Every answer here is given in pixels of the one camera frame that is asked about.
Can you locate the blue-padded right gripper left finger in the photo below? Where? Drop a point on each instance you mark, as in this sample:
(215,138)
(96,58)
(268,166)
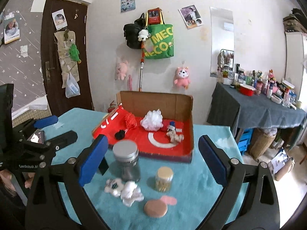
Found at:
(45,207)

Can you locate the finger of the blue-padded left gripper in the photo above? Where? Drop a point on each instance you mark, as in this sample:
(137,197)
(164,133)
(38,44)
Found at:
(44,122)
(59,142)

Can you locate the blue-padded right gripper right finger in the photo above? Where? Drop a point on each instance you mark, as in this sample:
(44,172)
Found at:
(259,209)

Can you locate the black fluffy pompom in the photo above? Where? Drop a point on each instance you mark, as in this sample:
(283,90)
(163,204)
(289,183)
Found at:
(120,135)

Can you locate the white soft cloth toy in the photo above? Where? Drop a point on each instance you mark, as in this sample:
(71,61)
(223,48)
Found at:
(131,193)

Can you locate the red mesh bath sponge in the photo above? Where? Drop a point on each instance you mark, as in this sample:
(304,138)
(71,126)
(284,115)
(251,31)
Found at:
(130,121)

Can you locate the white mesh bath pouf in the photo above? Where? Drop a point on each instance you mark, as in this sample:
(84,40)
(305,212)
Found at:
(152,120)

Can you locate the beige braided rope toy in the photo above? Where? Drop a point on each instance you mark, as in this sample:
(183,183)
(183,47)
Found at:
(174,137)

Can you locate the person left hand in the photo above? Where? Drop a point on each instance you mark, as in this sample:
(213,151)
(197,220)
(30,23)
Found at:
(6,178)

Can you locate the plastic bag on door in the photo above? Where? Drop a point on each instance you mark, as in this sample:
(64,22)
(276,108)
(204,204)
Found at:
(72,89)

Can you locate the red fire extinguisher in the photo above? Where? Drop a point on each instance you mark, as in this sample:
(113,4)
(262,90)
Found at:
(112,106)

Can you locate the large glass jar metal lid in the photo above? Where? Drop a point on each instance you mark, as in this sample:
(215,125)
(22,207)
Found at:
(126,156)

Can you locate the wicker basket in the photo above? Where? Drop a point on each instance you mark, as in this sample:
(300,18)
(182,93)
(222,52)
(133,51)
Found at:
(261,141)

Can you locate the green dinosaur plush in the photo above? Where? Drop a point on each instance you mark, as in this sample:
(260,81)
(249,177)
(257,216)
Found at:
(74,53)

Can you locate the small glass jar gold beads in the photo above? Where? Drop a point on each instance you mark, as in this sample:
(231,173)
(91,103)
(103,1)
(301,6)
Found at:
(163,179)

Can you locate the pink flat pad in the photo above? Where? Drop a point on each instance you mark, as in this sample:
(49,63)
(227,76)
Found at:
(169,200)

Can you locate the cardboard box red lining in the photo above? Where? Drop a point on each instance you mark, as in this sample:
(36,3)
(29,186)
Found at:
(152,144)

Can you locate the teal star blanket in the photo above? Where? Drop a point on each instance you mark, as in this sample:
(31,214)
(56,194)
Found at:
(193,185)

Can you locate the photo card on door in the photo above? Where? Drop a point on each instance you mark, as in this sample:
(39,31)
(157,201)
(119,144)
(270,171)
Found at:
(59,19)

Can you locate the side table grey cloth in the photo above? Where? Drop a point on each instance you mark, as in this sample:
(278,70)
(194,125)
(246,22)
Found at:
(231,108)

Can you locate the dark brown door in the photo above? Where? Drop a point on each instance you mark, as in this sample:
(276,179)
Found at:
(76,15)

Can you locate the red basin on table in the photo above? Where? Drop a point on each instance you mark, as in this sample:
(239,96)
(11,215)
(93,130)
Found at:
(247,90)

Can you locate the green tote bag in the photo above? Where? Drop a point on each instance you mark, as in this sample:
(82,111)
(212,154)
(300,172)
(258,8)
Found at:
(161,43)

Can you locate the red framed picture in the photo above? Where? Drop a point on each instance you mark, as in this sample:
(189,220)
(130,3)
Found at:
(154,16)

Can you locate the white wardrobe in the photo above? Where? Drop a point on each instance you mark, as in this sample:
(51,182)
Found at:
(296,61)

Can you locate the pink broom handle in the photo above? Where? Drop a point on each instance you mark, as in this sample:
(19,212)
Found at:
(130,83)

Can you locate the pink pig plush on wall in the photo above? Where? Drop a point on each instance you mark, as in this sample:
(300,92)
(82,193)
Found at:
(121,70)

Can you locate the fabric wall organizer on door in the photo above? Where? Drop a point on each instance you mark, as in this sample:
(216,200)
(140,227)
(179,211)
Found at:
(64,40)

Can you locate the mop handle orange grip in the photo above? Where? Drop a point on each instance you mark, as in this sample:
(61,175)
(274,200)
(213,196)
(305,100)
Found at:
(141,67)

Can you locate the black backpack on wall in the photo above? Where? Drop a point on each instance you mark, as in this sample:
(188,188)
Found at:
(131,32)

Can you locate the pink fox plush on wall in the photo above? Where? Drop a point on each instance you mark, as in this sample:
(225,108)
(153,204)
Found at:
(181,78)

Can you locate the blue poster on wall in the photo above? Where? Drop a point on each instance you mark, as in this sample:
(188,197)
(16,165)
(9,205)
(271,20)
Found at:
(127,5)

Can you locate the photo collage on wall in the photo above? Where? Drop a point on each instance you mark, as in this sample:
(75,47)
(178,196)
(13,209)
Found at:
(191,16)

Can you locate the wall mirror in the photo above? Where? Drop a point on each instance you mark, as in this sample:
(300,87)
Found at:
(223,44)

